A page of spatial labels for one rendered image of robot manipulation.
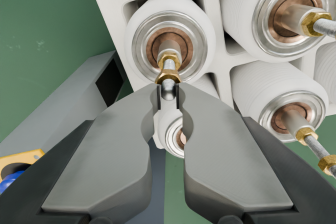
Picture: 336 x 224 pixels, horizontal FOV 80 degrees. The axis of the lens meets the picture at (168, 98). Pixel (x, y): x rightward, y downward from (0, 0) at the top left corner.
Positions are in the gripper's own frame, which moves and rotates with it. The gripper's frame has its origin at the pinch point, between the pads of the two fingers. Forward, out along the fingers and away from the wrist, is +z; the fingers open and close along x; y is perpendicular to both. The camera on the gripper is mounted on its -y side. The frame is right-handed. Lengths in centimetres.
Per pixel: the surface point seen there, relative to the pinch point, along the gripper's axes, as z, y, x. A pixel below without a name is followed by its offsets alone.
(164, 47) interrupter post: 7.0, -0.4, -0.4
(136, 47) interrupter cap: 9.0, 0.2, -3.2
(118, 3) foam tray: 16.3, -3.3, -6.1
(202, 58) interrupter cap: 8.9, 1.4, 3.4
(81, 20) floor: 34.3, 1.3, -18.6
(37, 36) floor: 34.4, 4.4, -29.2
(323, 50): 17.8, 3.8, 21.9
